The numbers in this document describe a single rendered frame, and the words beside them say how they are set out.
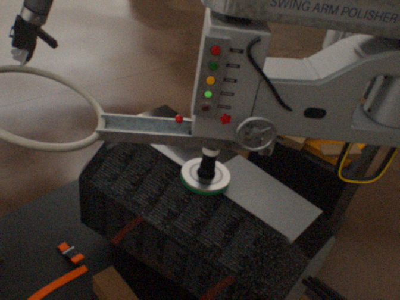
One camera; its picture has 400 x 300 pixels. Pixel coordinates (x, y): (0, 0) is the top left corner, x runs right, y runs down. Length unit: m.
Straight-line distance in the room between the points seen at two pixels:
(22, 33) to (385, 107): 1.37
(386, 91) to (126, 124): 0.99
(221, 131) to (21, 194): 1.77
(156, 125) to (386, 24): 0.88
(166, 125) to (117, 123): 0.20
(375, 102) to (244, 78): 0.54
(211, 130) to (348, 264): 1.67
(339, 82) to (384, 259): 1.78
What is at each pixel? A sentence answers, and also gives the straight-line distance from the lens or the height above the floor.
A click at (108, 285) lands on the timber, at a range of 2.13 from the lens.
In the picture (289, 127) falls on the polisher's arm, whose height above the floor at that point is 1.22.
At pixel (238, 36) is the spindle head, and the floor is 1.52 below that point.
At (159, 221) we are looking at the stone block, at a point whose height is 0.64.
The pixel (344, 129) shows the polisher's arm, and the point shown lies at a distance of 1.50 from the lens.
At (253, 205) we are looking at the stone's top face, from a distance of 1.62.
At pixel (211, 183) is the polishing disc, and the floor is 0.88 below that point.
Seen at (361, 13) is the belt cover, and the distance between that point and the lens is 1.30.
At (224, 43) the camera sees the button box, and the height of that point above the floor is 1.50.
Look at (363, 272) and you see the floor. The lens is 2.78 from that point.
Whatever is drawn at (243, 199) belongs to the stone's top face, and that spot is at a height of 0.83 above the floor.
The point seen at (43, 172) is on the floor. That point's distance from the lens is 2.98.
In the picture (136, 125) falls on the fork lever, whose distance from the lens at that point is 1.56.
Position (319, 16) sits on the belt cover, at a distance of 1.25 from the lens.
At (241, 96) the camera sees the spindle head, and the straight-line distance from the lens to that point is 1.31.
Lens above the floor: 1.91
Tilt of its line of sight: 36 degrees down
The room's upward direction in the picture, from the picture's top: 11 degrees clockwise
